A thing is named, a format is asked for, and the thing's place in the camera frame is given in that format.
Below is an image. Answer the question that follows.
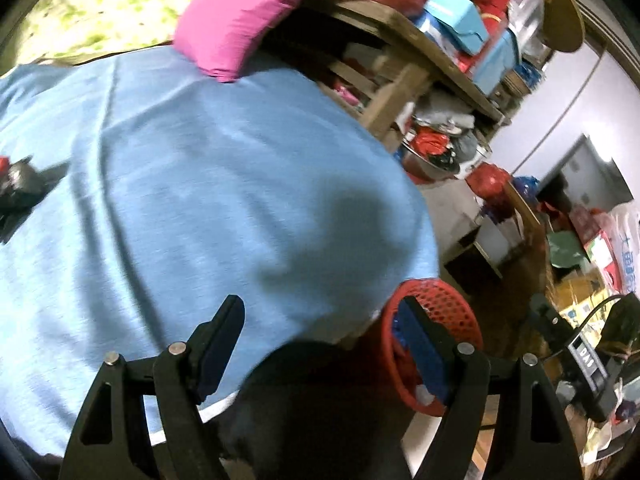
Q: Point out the red mesh trash basket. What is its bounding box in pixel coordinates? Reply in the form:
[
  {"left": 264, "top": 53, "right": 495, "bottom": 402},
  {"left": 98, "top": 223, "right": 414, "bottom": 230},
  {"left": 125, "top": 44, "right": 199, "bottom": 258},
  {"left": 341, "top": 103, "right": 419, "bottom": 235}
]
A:
[{"left": 378, "top": 278, "right": 484, "bottom": 417}]

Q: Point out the red plastic bag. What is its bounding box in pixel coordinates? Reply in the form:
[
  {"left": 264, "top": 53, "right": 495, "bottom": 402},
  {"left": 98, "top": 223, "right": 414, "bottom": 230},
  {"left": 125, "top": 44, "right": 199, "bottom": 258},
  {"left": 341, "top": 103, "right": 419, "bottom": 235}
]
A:
[{"left": 0, "top": 156, "right": 11, "bottom": 174}]

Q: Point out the red bag on floor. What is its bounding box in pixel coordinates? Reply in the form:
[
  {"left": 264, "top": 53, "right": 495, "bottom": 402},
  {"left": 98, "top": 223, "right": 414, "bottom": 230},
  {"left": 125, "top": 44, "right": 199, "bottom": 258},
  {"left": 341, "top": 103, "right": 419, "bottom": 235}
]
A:
[{"left": 465, "top": 162, "right": 513, "bottom": 211}]

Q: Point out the blue bed blanket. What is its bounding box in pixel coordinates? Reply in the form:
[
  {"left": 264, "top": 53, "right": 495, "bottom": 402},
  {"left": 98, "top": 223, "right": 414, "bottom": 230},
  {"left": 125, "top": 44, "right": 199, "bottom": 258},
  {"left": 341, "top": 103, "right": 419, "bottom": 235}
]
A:
[{"left": 1, "top": 47, "right": 439, "bottom": 455}]

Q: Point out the metal basin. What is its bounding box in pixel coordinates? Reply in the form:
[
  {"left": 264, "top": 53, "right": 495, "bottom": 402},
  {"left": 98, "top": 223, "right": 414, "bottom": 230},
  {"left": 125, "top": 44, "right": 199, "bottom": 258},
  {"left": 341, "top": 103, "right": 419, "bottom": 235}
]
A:
[{"left": 397, "top": 142, "right": 492, "bottom": 183}]

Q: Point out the black plastic bag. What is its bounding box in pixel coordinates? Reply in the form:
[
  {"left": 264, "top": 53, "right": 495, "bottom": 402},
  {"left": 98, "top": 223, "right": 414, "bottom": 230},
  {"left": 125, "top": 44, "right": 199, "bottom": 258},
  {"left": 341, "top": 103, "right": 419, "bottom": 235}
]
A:
[{"left": 1, "top": 155, "right": 70, "bottom": 245}]

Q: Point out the wooden side table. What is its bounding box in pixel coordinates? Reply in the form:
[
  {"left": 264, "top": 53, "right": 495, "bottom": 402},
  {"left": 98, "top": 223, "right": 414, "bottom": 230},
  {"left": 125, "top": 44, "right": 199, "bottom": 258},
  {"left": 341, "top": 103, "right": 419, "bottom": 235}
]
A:
[{"left": 319, "top": 0, "right": 506, "bottom": 153}]

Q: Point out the light blue box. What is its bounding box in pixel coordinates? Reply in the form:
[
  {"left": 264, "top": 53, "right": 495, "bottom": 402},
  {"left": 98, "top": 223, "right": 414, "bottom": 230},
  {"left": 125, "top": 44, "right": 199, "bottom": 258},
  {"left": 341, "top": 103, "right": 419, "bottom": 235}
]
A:
[{"left": 424, "top": 0, "right": 489, "bottom": 55}]

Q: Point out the green floral pillow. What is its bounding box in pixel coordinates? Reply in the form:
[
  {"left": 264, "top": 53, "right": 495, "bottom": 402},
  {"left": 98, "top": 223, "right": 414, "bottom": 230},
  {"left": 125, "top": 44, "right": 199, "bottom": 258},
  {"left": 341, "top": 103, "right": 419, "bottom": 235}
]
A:
[{"left": 6, "top": 0, "right": 191, "bottom": 66}]

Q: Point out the magenta cushion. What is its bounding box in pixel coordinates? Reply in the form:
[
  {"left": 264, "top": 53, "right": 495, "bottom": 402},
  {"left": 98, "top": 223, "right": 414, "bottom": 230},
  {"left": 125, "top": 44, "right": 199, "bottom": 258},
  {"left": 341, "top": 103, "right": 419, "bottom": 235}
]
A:
[{"left": 172, "top": 0, "right": 303, "bottom": 82}]

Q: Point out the black cable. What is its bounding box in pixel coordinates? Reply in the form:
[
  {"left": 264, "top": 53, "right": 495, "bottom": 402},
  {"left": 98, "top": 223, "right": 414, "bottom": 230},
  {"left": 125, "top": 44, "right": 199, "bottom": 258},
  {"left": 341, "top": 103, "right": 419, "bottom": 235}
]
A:
[{"left": 574, "top": 291, "right": 626, "bottom": 340}]

